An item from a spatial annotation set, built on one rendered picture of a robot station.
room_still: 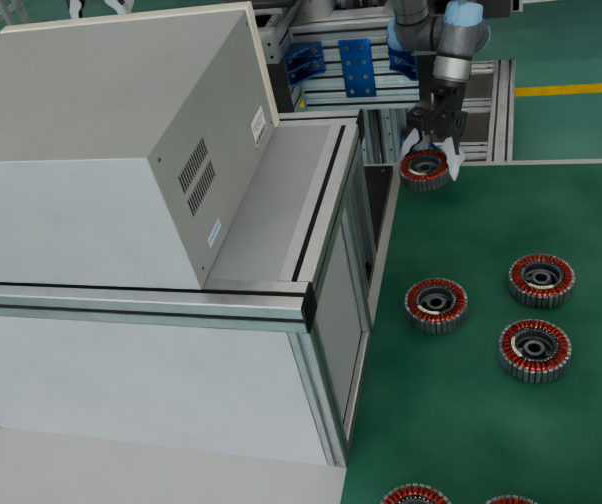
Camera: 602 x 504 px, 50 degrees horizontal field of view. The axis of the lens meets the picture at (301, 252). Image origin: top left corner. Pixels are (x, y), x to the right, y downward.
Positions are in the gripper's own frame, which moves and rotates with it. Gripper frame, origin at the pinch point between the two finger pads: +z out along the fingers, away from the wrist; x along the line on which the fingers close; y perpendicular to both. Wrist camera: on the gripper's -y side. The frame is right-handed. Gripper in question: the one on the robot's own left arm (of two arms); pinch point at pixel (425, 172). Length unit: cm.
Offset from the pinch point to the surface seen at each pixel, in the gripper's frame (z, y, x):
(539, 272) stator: 9.9, -10.7, -32.2
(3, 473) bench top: 54, -81, 25
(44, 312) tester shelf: 16, -83, 10
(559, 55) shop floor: -32, 218, 50
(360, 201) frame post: 2.5, -29.2, -3.2
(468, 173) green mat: -0.1, 11.9, -4.8
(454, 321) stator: 18.8, -26.0, -24.7
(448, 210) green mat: 6.6, 0.2, -7.2
